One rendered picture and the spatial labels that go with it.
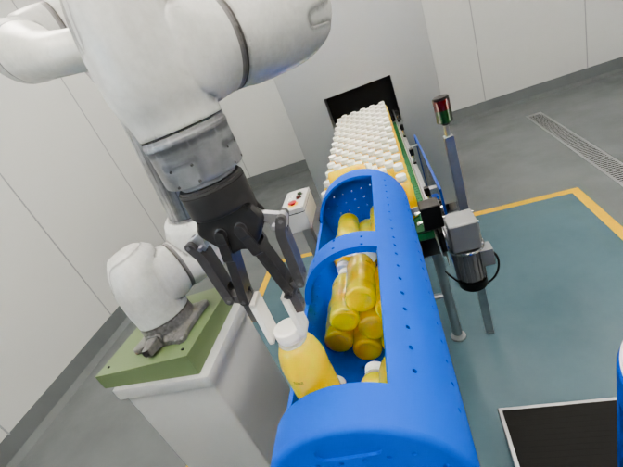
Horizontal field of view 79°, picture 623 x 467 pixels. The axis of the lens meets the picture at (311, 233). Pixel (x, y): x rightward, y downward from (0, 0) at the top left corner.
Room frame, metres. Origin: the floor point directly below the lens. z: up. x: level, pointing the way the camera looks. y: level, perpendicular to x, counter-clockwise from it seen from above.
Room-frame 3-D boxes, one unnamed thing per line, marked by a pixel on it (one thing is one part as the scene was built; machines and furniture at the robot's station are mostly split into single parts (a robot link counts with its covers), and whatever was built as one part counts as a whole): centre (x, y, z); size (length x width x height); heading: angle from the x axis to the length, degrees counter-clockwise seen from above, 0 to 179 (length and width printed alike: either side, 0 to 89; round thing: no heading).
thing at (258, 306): (0.42, 0.10, 1.34); 0.03 x 0.01 x 0.07; 163
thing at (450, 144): (1.45, -0.67, 0.55); 0.04 x 0.04 x 1.10; 73
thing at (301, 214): (1.47, 0.01, 1.05); 0.20 x 0.10 x 0.10; 163
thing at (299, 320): (0.41, 0.06, 1.34); 0.03 x 0.01 x 0.07; 163
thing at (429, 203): (1.18, -0.41, 0.95); 0.10 x 0.07 x 0.10; 73
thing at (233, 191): (0.42, 0.08, 1.50); 0.08 x 0.07 x 0.09; 73
